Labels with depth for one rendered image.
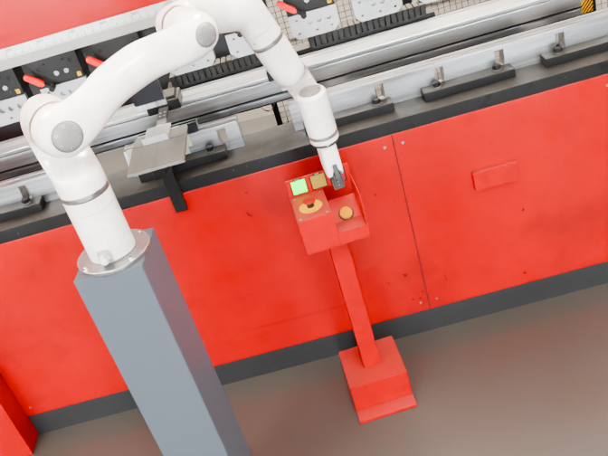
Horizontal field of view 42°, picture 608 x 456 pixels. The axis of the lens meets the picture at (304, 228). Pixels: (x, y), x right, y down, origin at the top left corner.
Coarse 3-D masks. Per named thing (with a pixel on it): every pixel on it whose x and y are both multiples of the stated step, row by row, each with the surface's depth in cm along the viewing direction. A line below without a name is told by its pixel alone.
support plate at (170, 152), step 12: (180, 132) 254; (156, 144) 251; (168, 144) 248; (180, 144) 246; (132, 156) 248; (144, 156) 246; (156, 156) 243; (168, 156) 241; (180, 156) 238; (132, 168) 240; (144, 168) 238; (156, 168) 236
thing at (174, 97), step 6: (168, 90) 279; (174, 90) 278; (180, 90) 283; (168, 96) 275; (174, 96) 275; (180, 96) 280; (168, 102) 275; (174, 102) 275; (180, 102) 276; (156, 108) 276; (162, 108) 275; (168, 108) 275; (174, 108) 276; (150, 114) 277; (156, 114) 277; (162, 114) 270; (162, 120) 265
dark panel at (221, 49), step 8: (144, 32) 293; (152, 32) 294; (224, 40) 298; (88, 48) 294; (216, 48) 299; (224, 48) 299; (216, 56) 301; (224, 56) 301; (24, 64) 295; (88, 64) 298; (24, 72) 297; (32, 72) 297; (168, 72) 302; (160, 80) 303; (168, 80) 304; (32, 88) 300; (128, 104) 307; (0, 128) 307; (8, 128) 308; (16, 128) 308; (0, 136) 309; (8, 136) 309; (16, 136) 309
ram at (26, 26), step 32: (0, 0) 231; (32, 0) 231; (64, 0) 232; (96, 0) 233; (128, 0) 234; (160, 0) 235; (0, 32) 235; (32, 32) 236; (128, 32) 239; (0, 64) 240
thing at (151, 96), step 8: (144, 88) 251; (152, 88) 252; (160, 88) 252; (136, 96) 252; (144, 96) 253; (152, 96) 253; (160, 96) 253; (136, 104) 254; (144, 104) 254; (152, 104) 255; (160, 104) 256
